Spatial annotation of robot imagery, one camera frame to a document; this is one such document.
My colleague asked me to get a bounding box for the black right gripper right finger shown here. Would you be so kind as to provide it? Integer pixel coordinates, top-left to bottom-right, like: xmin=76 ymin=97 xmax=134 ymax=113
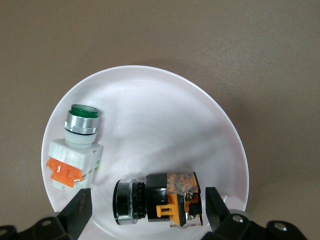
xmin=201 ymin=186 xmax=309 ymax=240

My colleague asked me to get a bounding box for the orange black push button switch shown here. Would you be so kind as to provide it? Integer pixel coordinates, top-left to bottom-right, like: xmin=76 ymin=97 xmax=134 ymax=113
xmin=112 ymin=171 xmax=204 ymax=229

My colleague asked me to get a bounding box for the brown table mat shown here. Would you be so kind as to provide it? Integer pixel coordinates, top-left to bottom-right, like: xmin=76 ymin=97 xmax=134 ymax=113
xmin=0 ymin=0 xmax=320 ymax=240

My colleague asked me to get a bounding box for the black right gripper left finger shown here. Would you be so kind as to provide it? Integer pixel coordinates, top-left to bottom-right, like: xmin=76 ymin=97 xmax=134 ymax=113
xmin=0 ymin=187 xmax=93 ymax=240

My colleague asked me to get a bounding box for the orange white connector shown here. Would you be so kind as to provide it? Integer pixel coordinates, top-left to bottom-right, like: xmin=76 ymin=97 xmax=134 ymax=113
xmin=46 ymin=104 xmax=105 ymax=190

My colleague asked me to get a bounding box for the pale pink round plate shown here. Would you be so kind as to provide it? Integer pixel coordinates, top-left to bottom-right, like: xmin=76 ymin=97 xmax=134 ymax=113
xmin=40 ymin=64 xmax=250 ymax=240

